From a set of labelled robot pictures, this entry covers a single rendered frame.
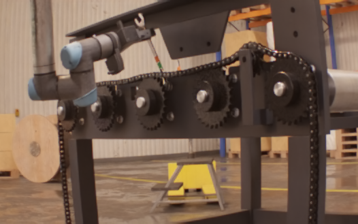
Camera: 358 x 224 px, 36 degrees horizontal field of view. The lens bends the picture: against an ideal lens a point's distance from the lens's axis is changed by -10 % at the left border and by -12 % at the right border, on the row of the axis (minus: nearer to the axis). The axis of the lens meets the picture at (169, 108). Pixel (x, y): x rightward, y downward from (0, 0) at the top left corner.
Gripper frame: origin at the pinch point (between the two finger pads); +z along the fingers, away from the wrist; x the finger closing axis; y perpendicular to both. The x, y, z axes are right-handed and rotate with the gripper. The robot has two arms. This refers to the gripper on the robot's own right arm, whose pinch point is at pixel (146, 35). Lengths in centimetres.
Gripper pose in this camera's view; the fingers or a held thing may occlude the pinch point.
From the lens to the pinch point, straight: 189.5
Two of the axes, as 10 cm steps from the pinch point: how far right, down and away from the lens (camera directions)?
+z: 7.3, -2.7, 6.3
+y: -3.9, -9.2, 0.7
